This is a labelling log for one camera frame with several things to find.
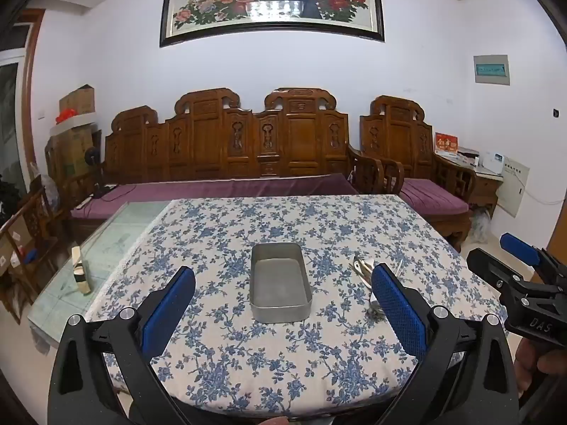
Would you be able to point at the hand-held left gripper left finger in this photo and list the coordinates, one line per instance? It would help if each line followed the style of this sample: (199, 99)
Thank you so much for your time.
(170, 305)

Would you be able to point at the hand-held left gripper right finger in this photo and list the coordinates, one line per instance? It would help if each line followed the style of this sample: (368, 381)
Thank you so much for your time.
(398, 314)

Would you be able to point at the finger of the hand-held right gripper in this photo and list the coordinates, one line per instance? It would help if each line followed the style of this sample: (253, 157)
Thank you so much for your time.
(518, 248)
(487, 265)

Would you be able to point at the wooden chopstick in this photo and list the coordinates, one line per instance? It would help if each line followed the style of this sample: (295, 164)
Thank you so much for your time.
(400, 268)

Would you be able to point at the grey metal tray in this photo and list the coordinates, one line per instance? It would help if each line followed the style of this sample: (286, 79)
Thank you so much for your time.
(279, 283)

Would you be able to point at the person's right hand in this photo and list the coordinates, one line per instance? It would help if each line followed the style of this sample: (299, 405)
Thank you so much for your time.
(534, 363)

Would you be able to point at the clear plastic bag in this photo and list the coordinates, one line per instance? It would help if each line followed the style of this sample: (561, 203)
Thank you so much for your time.
(480, 225)

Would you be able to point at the wooden side table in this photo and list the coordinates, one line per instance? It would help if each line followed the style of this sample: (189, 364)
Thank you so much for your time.
(485, 190)

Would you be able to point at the purple armchair cushion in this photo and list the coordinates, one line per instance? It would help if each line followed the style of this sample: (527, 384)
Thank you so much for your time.
(434, 199)

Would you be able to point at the white desk device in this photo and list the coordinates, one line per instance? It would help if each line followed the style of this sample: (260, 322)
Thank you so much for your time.
(494, 162)

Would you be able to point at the cream and gold box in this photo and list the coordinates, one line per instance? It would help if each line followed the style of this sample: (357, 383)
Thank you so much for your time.
(81, 270)

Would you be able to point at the grey desk box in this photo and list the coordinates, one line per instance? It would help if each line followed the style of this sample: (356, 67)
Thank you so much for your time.
(467, 156)

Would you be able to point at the blue floral tablecloth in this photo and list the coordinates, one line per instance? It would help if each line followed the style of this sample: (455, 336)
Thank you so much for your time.
(265, 363)

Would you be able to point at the purple sofa cushion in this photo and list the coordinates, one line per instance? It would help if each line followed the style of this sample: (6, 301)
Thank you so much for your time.
(199, 188)

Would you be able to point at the red desk calendar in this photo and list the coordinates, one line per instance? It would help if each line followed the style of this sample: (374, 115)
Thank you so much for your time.
(446, 143)

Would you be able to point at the white power strip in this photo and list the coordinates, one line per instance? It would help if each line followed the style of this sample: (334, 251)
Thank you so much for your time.
(82, 204)

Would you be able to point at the carved wooden armchair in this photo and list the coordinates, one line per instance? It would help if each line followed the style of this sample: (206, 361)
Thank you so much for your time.
(398, 141)

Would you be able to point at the wooden side chair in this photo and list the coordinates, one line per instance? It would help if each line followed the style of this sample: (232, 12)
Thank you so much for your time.
(35, 230)

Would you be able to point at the crumpled plastic bag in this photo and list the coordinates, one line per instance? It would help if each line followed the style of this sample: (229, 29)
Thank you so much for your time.
(49, 192)

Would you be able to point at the black desk fan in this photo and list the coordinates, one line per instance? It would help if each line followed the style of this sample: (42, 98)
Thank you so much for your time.
(94, 157)

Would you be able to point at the large green print cardboard box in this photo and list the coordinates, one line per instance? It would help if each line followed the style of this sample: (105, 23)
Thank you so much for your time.
(73, 152)

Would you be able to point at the carved wooden sofa bench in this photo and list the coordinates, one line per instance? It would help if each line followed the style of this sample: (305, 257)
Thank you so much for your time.
(301, 141)

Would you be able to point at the white flat box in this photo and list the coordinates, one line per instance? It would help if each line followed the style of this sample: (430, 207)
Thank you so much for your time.
(73, 125)

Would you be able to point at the red plastic bag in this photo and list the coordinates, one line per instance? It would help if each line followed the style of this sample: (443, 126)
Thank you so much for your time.
(65, 116)

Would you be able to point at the small cardboard box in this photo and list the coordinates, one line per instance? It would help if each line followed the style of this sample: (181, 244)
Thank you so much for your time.
(79, 99)

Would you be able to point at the glass sliding door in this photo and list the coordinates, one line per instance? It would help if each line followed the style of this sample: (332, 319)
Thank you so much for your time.
(9, 119)

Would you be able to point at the framed peacock flower painting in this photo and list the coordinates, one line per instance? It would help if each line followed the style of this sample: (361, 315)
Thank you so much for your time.
(265, 0)

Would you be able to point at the white wall cabinet door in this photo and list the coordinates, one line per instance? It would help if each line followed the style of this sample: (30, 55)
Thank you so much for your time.
(514, 186)

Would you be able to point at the grey wall electrical panel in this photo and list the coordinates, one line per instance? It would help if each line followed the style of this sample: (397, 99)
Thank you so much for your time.
(491, 70)

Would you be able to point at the wooden door frame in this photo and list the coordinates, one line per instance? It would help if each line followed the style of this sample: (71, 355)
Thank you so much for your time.
(31, 97)

